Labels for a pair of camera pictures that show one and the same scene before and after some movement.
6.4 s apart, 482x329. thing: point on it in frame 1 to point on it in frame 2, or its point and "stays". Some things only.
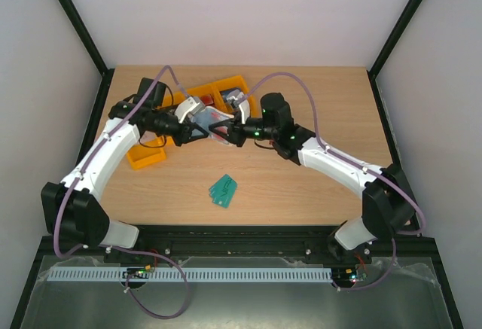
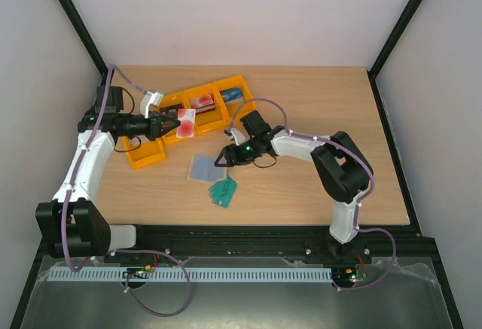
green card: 223,190 stays
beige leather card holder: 209,115 to 202,169
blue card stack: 224,93 stays
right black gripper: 239,133 to 234,153
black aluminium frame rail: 290,241 stays
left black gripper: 185,133 to 157,126
